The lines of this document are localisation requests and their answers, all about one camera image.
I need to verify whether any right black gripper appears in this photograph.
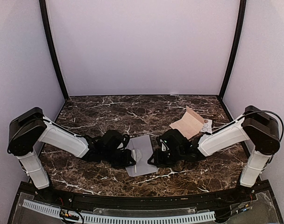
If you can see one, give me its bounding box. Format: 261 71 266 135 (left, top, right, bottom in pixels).
147 148 184 168

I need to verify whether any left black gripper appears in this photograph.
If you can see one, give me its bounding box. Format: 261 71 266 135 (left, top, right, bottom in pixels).
102 149 136 169

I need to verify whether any grey envelope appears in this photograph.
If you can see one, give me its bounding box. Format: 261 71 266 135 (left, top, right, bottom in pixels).
126 135 158 177

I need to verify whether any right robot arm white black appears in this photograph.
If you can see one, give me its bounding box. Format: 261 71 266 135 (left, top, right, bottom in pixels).
148 105 284 203

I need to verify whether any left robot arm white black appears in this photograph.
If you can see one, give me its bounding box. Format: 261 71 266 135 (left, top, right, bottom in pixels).
7 107 136 203

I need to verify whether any white sticker sheet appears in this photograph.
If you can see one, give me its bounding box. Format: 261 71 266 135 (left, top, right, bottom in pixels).
200 119 213 133

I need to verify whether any white slotted cable duct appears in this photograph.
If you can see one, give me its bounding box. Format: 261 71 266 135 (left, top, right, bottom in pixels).
22 199 216 224

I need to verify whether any black front table rail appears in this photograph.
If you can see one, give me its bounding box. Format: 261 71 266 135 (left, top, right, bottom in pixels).
42 189 241 210

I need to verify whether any right black frame post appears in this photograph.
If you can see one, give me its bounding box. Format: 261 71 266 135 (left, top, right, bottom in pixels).
218 0 247 101

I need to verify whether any black frame post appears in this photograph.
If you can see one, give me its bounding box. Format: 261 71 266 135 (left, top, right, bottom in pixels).
39 0 69 101
218 0 247 101

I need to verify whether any left black frame post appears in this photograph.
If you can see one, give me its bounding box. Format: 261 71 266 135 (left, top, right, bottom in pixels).
39 0 69 101

